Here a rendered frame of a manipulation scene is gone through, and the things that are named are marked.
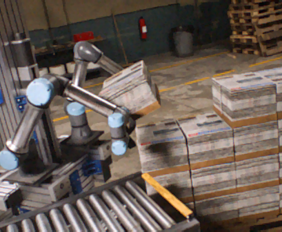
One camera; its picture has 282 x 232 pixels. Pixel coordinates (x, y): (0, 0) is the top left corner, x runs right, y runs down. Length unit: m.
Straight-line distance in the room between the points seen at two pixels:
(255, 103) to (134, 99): 0.74
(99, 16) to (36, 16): 1.48
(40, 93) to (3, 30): 0.60
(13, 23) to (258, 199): 1.89
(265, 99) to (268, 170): 0.48
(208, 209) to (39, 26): 6.78
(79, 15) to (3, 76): 6.59
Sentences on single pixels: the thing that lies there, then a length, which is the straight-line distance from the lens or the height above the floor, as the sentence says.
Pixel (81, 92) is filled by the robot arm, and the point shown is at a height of 1.25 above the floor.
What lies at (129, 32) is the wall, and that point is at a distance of 9.08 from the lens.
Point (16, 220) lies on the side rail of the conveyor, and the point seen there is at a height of 0.80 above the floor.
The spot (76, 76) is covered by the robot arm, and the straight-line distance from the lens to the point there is 2.45.
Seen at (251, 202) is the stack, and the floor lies 0.28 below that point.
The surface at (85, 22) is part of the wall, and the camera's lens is 8.69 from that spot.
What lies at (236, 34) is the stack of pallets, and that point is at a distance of 8.91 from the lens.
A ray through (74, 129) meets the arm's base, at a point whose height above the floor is 0.89.
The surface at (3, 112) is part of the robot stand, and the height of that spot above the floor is 1.12.
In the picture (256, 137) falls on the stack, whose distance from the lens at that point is 2.27.
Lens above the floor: 1.67
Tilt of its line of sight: 19 degrees down
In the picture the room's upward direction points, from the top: 9 degrees counter-clockwise
